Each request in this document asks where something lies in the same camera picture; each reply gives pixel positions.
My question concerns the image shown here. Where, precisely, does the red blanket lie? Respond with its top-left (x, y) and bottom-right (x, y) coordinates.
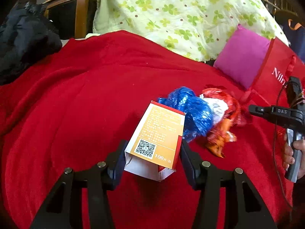
top-left (1, 31), bottom-right (290, 228)

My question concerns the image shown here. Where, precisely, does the navy blue bag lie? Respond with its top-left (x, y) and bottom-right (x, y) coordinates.
top-left (283, 19), bottom-right (305, 63)

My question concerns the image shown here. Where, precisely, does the red Nilrich paper bag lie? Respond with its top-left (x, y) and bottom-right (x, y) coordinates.
top-left (239, 37), bottom-right (305, 134)

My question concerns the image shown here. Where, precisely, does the orange snack wrapper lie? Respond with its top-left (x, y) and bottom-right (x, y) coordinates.
top-left (206, 118), bottom-right (237, 158)

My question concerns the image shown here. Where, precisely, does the black clothes pile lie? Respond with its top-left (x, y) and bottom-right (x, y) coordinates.
top-left (1, 3), bottom-right (62, 85)

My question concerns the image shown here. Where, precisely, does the wooden headboard cabinet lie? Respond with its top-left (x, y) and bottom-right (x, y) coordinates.
top-left (44, 0), bottom-right (97, 40)

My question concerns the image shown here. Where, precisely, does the blue plastic bag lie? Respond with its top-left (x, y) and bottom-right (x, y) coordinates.
top-left (158, 87), bottom-right (214, 142)

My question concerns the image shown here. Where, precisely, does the green clover patterned quilt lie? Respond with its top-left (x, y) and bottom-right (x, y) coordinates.
top-left (92, 0), bottom-right (288, 61)

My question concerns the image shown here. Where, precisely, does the red plastic bag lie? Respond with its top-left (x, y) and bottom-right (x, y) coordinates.
top-left (200, 87), bottom-right (246, 126)

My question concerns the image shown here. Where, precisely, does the orange and white medicine box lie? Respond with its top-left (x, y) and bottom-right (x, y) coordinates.
top-left (124, 101), bottom-right (185, 181)

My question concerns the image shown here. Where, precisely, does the magenta pillow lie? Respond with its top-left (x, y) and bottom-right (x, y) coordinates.
top-left (213, 24), bottom-right (271, 90)

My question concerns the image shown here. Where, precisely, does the white plastic bag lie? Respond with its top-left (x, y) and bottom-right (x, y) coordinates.
top-left (203, 98), bottom-right (229, 125)

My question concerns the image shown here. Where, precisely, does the right hand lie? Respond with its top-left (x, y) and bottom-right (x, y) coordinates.
top-left (282, 133), bottom-right (305, 179)

